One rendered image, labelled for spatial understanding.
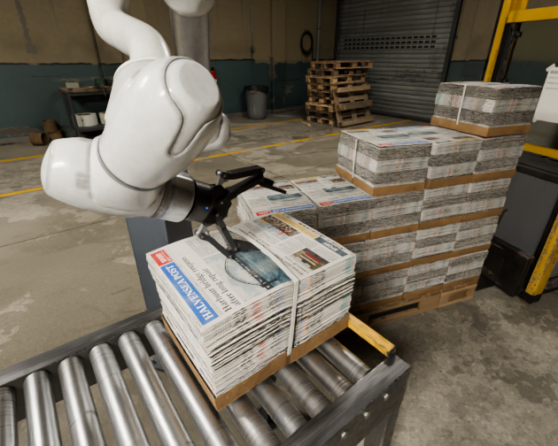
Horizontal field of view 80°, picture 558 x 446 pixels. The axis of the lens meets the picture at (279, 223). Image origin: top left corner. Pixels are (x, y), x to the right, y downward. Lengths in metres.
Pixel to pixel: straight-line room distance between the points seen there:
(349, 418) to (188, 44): 0.97
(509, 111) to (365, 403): 1.59
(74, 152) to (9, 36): 7.09
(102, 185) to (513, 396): 1.93
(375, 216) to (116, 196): 1.33
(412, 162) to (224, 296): 1.24
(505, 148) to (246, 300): 1.70
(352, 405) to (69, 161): 0.65
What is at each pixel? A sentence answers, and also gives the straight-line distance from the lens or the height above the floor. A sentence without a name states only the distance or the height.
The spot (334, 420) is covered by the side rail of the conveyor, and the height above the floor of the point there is 0.80.
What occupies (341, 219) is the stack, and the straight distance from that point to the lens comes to 1.56.
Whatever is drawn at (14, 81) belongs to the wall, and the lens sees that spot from 7.58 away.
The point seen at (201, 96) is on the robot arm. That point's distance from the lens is 0.40.
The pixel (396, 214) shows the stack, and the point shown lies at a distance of 1.73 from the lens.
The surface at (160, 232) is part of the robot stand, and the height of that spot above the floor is 0.79.
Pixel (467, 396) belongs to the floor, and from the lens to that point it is 1.95.
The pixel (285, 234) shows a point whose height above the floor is 1.03.
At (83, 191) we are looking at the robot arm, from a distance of 0.52.
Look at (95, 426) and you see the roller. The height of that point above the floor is 0.79.
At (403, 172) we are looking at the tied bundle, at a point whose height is 0.94.
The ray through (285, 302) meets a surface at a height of 0.99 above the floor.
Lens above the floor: 1.42
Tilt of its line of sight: 27 degrees down
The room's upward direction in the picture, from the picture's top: straight up
